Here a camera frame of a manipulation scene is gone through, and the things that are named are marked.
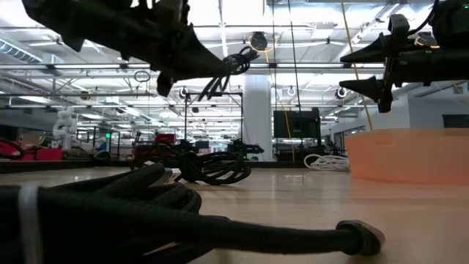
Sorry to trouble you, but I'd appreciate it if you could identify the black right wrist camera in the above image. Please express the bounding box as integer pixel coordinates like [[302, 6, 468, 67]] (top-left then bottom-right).
[[428, 0, 469, 48]]

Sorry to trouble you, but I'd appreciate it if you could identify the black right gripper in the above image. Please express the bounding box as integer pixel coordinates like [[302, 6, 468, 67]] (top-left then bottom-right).
[[338, 13, 469, 114]]

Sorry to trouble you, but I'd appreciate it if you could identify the white building pillar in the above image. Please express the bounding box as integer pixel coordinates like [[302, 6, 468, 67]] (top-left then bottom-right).
[[243, 75, 274, 162]]

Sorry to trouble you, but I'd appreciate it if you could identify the black USB cable bundle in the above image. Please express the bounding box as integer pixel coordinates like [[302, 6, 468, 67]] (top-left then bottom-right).
[[178, 150, 253, 186], [196, 45, 260, 103]]

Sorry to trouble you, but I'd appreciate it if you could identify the yellow hanging cable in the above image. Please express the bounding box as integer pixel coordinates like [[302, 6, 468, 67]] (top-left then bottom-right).
[[264, 50, 296, 163], [339, 0, 374, 132]]

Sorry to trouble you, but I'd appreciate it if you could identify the orange plastic bin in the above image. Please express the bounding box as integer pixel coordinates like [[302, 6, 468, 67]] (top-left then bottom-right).
[[344, 127, 469, 186]]

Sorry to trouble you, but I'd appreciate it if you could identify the red storage box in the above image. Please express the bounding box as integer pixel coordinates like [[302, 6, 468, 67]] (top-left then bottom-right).
[[34, 147, 64, 162]]

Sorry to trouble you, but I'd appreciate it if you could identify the black hanging cable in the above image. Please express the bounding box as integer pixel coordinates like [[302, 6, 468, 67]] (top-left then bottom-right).
[[287, 0, 303, 147]]

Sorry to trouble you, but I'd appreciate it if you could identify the black monitor screen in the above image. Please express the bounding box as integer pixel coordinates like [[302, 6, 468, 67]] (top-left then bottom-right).
[[273, 108, 322, 139]]

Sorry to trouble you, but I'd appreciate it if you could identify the black ceiling cord reel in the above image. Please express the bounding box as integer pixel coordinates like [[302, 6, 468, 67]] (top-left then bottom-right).
[[248, 31, 270, 53], [414, 32, 441, 50]]

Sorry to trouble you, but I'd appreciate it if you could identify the white robot figure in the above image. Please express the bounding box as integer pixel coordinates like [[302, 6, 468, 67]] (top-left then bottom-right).
[[52, 106, 78, 150]]

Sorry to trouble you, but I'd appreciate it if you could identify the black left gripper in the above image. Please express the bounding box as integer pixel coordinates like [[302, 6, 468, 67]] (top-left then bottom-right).
[[123, 0, 235, 98]]

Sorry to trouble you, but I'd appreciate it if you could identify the white USB cable coil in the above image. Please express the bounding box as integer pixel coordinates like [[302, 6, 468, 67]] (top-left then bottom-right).
[[303, 153, 351, 172]]

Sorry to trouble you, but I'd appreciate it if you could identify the black braided cable white tie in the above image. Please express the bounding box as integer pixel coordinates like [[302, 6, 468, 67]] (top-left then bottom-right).
[[0, 162, 386, 264]]

